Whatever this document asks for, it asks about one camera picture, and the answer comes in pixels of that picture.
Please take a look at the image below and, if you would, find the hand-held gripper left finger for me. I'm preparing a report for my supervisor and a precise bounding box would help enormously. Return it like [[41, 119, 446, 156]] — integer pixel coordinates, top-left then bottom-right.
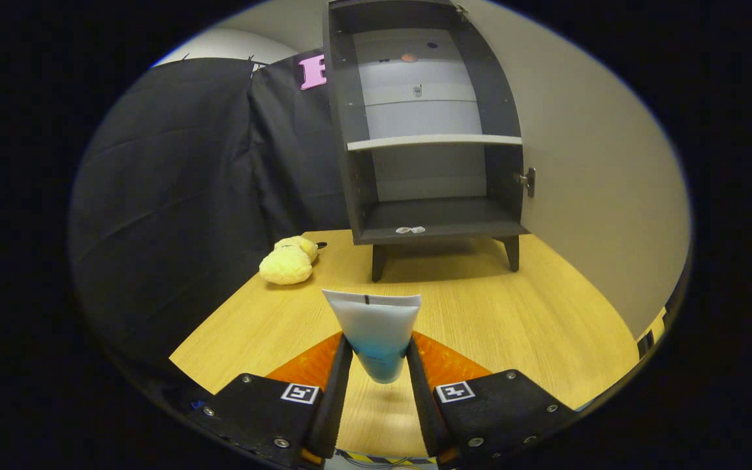
[[190, 332, 354, 467]]

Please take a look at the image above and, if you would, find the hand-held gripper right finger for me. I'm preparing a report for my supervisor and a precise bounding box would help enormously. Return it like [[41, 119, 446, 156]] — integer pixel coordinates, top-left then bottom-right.
[[405, 330, 579, 467]]

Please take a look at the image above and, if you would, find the white and blue tube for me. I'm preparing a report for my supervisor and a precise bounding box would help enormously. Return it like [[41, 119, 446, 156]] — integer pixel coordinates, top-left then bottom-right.
[[322, 289, 422, 384]]

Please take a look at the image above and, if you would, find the beige cabinet door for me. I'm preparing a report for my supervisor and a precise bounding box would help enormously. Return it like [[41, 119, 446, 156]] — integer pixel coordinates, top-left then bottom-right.
[[464, 0, 691, 340]]

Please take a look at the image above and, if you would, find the yellow plush toy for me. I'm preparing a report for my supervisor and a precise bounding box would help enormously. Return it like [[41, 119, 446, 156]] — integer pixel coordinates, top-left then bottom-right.
[[259, 236, 328, 286]]

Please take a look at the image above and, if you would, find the dark grey cabinet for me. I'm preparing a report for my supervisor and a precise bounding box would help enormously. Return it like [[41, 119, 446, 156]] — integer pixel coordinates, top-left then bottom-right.
[[324, 0, 537, 283]]

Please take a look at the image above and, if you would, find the black backdrop cloth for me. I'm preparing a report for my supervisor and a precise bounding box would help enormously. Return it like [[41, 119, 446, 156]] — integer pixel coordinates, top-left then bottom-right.
[[69, 49, 351, 379]]

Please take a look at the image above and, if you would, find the light grey cabinet shelf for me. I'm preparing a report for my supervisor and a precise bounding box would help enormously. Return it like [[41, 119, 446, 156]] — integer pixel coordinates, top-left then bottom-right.
[[347, 134, 523, 152]]

